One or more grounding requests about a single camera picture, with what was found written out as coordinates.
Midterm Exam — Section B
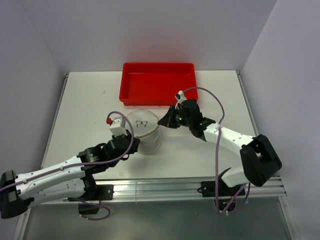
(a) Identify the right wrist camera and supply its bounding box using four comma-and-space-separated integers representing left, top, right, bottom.
174, 90, 187, 110

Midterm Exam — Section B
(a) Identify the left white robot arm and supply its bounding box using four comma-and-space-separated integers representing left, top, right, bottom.
0, 134, 141, 219

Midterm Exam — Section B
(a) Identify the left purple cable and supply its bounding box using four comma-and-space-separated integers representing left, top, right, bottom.
0, 110, 133, 222

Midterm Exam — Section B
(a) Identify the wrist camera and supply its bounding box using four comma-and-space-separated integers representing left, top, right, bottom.
174, 90, 187, 110
106, 116, 128, 137

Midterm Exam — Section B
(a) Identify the white mesh laundry bag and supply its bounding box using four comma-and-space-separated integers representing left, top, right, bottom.
127, 109, 162, 155

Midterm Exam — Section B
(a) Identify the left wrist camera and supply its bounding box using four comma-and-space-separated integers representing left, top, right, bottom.
106, 116, 128, 137

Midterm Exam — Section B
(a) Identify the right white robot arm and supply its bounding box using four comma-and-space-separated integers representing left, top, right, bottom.
157, 99, 282, 197

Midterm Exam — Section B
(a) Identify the aluminium rail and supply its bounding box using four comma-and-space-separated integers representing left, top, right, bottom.
27, 176, 287, 203

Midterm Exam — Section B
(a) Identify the red plastic tray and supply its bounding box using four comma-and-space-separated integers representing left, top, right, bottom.
119, 62, 197, 106

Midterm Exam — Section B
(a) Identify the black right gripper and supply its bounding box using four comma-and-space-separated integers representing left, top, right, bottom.
158, 104, 193, 128

